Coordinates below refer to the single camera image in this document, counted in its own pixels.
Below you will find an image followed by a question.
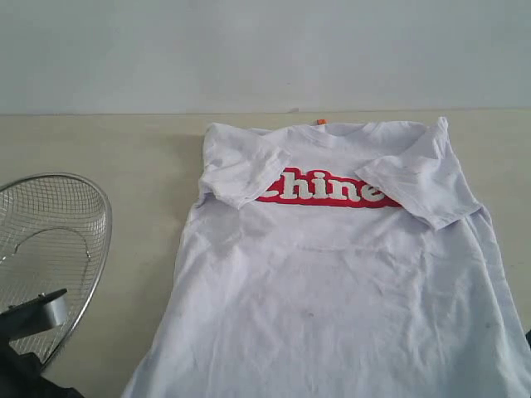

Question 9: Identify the white t-shirt red logo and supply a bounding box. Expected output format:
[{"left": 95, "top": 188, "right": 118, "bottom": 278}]
[{"left": 124, "top": 118, "right": 530, "bottom": 397}]

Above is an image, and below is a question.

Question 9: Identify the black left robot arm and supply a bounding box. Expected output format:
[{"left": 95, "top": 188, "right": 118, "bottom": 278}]
[{"left": 1, "top": 338, "right": 83, "bottom": 398}]

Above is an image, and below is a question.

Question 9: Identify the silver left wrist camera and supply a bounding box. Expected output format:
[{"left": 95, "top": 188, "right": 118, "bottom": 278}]
[{"left": 1, "top": 289, "right": 68, "bottom": 342}]

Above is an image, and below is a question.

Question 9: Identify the oval wire mesh basket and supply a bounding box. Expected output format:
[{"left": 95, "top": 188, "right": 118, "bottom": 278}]
[{"left": 1, "top": 173, "right": 112, "bottom": 366}]

